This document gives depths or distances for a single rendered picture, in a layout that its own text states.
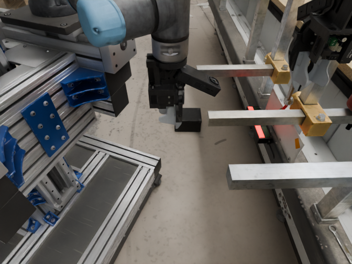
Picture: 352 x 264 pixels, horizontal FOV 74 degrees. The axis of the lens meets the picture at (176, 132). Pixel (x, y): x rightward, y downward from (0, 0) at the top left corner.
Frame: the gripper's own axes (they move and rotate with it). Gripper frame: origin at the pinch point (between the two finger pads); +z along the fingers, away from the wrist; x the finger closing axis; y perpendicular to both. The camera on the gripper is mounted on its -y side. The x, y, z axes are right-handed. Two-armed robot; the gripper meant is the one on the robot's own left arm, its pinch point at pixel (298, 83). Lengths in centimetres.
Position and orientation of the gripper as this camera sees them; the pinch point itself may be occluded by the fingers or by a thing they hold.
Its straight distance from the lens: 56.0
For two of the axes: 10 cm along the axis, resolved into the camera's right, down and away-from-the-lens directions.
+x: 10.0, -0.1, 0.1
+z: 0.0, 7.0, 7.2
